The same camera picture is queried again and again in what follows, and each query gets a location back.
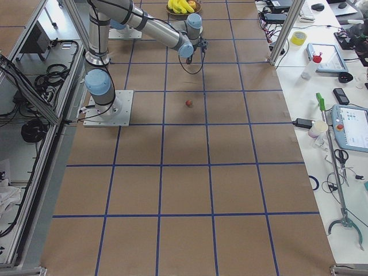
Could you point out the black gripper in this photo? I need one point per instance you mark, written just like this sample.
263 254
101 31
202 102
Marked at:
190 57

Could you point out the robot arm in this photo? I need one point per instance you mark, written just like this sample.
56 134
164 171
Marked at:
182 36

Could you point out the brown wicker basket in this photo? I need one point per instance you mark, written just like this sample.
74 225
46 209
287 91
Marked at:
198 9

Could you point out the yellow banana bunch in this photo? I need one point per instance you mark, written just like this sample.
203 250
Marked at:
179 7

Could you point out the red yellow apple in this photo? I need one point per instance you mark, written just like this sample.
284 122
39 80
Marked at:
192 4

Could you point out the yellow tape roll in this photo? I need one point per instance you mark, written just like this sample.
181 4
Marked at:
298 38

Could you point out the clear bottle red cap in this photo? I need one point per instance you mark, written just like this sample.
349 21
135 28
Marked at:
311 68

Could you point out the black power adapter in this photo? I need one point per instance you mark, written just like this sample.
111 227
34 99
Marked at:
303 123

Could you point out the teach pendant tablet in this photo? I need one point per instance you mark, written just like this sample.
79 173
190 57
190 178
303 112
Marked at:
332 61
350 127

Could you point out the paper cup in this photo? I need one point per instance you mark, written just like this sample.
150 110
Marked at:
317 129

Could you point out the black remote control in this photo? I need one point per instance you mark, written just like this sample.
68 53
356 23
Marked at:
341 96

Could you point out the black scissors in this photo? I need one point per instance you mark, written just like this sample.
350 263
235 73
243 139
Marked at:
342 156

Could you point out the long reach grabber tool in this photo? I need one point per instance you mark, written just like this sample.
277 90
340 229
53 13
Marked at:
345 220

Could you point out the white crumpled cloth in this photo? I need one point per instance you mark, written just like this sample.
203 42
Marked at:
10 195

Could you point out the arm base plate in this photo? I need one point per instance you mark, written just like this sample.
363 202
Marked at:
126 33
118 115

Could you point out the aluminium frame post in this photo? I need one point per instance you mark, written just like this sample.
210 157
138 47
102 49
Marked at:
285 30

